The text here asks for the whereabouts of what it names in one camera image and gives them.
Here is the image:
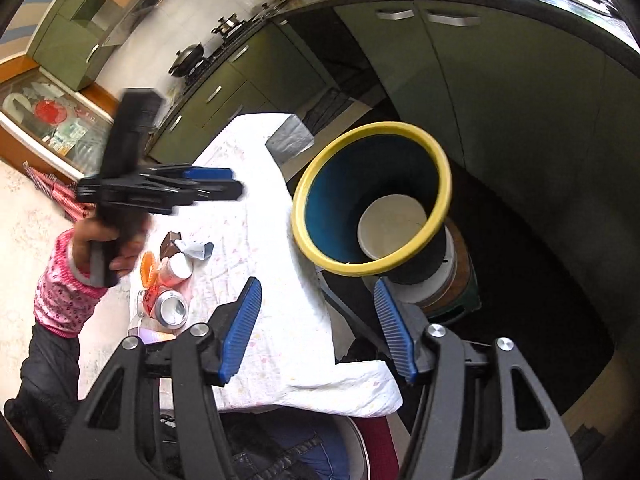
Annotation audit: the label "steel cooking pot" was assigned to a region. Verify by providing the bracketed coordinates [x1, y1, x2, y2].
[212, 16, 241, 38]

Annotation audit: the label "grey cloth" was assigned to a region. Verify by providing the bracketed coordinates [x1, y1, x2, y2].
[267, 115, 316, 163]

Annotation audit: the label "person's left hand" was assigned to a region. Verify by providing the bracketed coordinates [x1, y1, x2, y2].
[71, 212, 147, 277]

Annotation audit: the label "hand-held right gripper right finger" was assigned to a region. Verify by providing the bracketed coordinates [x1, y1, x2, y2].
[374, 277, 586, 480]

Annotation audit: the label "silver drink can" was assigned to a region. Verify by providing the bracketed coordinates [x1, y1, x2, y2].
[152, 290, 190, 331]

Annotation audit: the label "dark round stool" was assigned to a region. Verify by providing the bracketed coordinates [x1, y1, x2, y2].
[390, 217, 482, 326]

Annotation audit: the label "clear plastic bottle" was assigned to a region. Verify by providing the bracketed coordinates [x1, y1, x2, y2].
[156, 252, 195, 287]

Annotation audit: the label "brown ridged plastic box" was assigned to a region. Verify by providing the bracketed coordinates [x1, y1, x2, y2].
[159, 232, 183, 258]

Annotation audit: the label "purple carton box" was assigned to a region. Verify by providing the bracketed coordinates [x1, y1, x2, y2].
[127, 325, 173, 346]

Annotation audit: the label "black wok with lid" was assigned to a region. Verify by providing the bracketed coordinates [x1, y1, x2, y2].
[167, 44, 207, 78]

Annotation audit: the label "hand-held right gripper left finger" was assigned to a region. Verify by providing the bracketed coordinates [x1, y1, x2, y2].
[50, 276, 263, 480]

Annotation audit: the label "red checked apron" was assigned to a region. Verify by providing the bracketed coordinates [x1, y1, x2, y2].
[22, 160, 88, 221]

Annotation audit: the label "black kitchen countertop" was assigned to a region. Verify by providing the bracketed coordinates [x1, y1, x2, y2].
[150, 0, 640, 126]

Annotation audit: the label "green kitchen base cabinets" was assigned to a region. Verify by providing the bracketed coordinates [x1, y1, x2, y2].
[147, 2, 638, 261]

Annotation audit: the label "wooden glass display cabinet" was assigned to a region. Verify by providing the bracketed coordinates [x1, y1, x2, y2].
[0, 55, 121, 186]

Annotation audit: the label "green wall cabinets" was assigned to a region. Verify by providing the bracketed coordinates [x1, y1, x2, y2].
[25, 0, 186, 91]

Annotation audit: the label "black gas stove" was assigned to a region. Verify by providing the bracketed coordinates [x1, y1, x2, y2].
[180, 30, 251, 86]

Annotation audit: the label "dark floor mat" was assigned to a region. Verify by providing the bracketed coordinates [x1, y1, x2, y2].
[300, 87, 361, 131]

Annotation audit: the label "yellow-rimmed blue waste bin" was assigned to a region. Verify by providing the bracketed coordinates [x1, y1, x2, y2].
[291, 122, 453, 286]

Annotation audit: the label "white floral tablecloth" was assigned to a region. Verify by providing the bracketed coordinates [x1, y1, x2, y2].
[127, 112, 403, 418]

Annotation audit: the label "dark red chair seat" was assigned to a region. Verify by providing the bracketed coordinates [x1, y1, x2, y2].
[345, 417, 401, 480]

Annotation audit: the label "person's blue jeans leg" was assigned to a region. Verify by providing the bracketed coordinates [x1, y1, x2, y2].
[220, 410, 351, 480]

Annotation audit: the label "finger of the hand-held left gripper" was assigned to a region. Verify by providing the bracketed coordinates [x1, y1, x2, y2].
[167, 182, 244, 208]
[145, 162, 236, 183]

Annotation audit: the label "red printed plastic wrapper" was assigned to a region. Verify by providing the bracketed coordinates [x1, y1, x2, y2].
[137, 286, 163, 318]

